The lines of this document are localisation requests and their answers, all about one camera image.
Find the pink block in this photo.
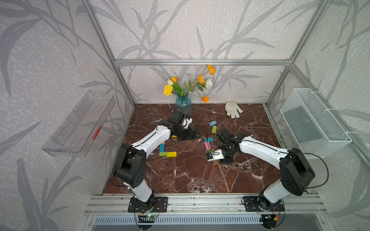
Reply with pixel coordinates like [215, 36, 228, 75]
[204, 142, 211, 150]

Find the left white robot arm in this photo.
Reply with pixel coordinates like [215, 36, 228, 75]
[112, 111, 201, 209]

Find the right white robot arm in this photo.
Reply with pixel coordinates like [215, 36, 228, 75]
[210, 129, 315, 211]

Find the blue glass vase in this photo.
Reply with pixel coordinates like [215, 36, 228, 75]
[175, 95, 192, 115]

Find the white work glove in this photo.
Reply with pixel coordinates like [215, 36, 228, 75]
[225, 101, 243, 119]

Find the artificial flower bouquet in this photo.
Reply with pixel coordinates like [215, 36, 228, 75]
[163, 64, 216, 104]

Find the right circuit board with connector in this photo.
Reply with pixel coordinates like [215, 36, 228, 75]
[260, 214, 280, 230]

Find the left green-lit circuit board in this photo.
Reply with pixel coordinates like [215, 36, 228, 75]
[138, 213, 159, 223]

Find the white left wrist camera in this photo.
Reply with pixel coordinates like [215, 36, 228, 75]
[182, 117, 192, 129]

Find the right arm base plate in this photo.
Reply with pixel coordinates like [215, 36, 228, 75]
[241, 196, 285, 213]

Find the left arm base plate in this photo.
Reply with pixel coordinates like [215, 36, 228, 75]
[128, 196, 169, 213]

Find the white wire mesh basket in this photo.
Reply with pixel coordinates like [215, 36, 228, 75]
[280, 88, 352, 159]

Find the clear plastic wall shelf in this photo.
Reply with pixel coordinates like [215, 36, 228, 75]
[42, 90, 116, 157]

